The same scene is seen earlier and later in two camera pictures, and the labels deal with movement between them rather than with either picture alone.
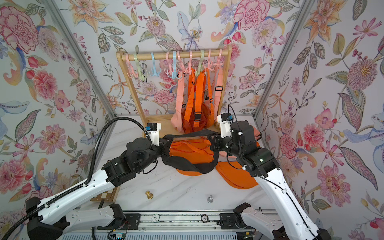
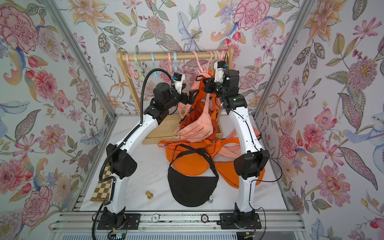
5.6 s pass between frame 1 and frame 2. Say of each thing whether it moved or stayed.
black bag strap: moved
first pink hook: stayed
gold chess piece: stayed
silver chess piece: stayed
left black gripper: moved
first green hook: stayed
